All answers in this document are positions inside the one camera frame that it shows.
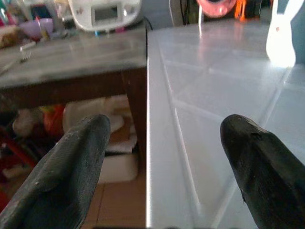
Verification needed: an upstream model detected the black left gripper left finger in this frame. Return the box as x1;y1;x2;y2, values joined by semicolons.
0;114;112;229

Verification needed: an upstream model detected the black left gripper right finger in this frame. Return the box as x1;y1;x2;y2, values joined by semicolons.
220;114;305;229

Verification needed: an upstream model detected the white plastic storage box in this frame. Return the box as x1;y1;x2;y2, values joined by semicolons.
98;152;139;184

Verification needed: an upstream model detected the orange plastic bag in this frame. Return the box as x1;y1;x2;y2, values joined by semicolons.
40;104;66;137

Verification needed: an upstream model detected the dark wooden side table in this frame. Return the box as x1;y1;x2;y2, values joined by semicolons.
0;22;148;165

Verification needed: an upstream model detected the silver metal fork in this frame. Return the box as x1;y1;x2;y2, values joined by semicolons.
0;44;32;73

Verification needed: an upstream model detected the white plastic jug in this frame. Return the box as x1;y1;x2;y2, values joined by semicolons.
265;0;305;68

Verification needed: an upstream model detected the purple plastic bowl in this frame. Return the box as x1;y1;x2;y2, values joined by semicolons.
19;18;54;40

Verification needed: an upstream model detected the white rice cooker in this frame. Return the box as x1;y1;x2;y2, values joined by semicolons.
68;0;143;32

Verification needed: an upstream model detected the orange plastic object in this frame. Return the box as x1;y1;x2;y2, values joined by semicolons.
234;0;247;21

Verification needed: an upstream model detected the pink round bowl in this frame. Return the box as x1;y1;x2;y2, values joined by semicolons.
195;0;238;18

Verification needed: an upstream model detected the red metal frame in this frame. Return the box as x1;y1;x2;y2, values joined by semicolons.
0;126;38;168

